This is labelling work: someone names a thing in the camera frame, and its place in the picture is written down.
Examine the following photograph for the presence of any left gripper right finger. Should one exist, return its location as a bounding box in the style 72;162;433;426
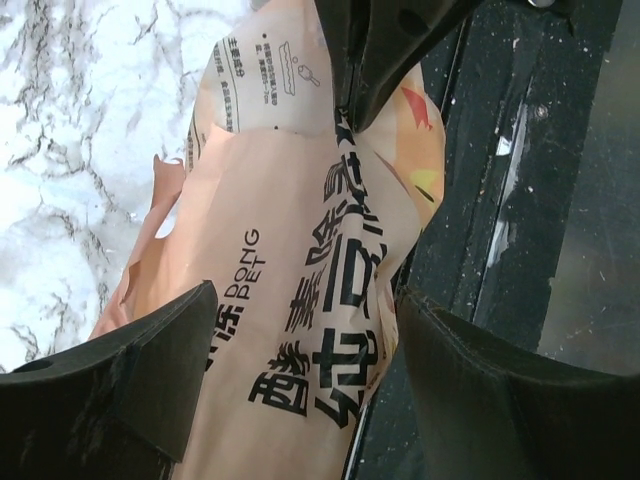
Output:
397;290;639;479

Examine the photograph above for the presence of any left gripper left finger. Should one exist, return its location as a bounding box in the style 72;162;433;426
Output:
1;281;217;479

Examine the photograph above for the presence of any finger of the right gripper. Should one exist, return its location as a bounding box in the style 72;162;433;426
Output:
315;0;481;133

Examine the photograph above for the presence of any orange cat litter bag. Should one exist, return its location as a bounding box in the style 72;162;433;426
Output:
94;1;445;479

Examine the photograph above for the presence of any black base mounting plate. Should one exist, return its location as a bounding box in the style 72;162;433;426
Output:
346;1;639;479

